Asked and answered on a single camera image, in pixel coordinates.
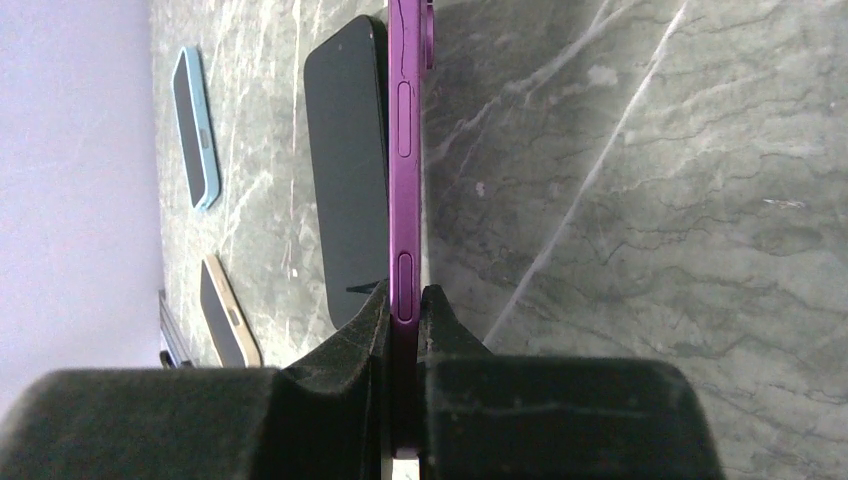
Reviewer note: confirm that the purple bare phone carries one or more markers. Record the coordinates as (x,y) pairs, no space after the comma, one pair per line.
(409,57)

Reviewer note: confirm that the bare black phone removed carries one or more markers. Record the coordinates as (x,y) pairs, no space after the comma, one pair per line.
(344,84)

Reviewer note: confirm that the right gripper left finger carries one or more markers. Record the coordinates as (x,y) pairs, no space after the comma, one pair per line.
(320,418)

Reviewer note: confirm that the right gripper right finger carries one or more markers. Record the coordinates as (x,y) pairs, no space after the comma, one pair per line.
(488,416)

